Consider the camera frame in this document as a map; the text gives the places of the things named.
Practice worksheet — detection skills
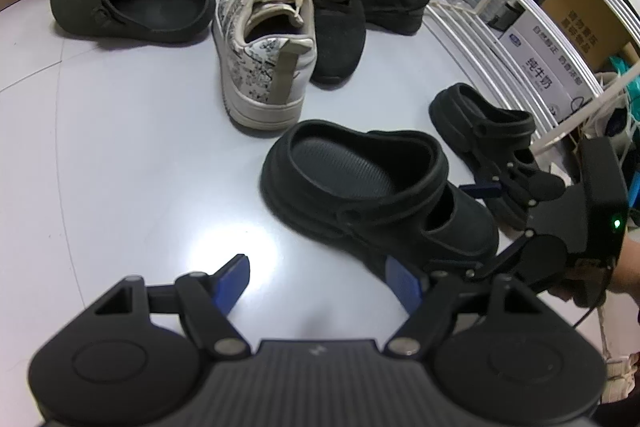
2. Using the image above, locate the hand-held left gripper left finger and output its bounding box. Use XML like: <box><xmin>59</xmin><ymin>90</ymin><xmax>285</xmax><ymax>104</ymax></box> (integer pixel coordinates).
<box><xmin>92</xmin><ymin>253</ymin><xmax>252</xmax><ymax>360</ymax></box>

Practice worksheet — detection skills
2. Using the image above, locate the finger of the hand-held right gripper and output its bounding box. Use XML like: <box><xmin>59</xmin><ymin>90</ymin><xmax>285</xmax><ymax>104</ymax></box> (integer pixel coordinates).
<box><xmin>460</xmin><ymin>162</ymin><xmax>538</xmax><ymax>208</ymax></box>
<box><xmin>425</xmin><ymin>231</ymin><xmax>536</xmax><ymax>283</ymax></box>

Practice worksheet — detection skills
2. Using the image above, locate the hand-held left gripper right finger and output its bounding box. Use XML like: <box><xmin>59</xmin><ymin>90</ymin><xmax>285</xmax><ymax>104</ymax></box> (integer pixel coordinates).
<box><xmin>384</xmin><ymin>255</ymin><xmax>546</xmax><ymax>358</ymax></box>

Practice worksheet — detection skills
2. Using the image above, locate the black strap clog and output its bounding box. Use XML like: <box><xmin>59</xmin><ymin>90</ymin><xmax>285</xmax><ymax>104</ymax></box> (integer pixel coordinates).
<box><xmin>429</xmin><ymin>83</ymin><xmax>538</xmax><ymax>230</ymax></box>
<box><xmin>259</xmin><ymin>119</ymin><xmax>500</xmax><ymax>275</ymax></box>

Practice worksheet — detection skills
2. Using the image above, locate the white printed lace-up sneaker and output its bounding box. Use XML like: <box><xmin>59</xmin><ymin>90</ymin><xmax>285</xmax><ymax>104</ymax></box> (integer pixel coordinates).
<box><xmin>212</xmin><ymin>0</ymin><xmax>318</xmax><ymax>130</ymax></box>

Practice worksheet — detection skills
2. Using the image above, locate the person's right hand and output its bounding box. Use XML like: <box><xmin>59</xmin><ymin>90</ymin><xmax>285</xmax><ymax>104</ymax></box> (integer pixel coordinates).
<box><xmin>552</xmin><ymin>249</ymin><xmax>640</xmax><ymax>308</ymax></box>

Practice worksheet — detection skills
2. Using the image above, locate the teal plastic bag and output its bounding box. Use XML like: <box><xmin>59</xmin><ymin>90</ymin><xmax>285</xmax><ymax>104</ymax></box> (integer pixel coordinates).
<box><xmin>607</xmin><ymin>57</ymin><xmax>640</xmax><ymax>100</ymax></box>

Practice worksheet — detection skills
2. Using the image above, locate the white printed carton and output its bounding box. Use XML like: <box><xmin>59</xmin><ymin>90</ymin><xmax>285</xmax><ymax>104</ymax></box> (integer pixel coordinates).
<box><xmin>497</xmin><ymin>9</ymin><xmax>606</xmax><ymax>128</ymax></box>

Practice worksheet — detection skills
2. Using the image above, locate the brown cardboard box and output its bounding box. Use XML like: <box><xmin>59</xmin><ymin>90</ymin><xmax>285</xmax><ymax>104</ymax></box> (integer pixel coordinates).
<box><xmin>542</xmin><ymin>0</ymin><xmax>640</xmax><ymax>72</ymax></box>

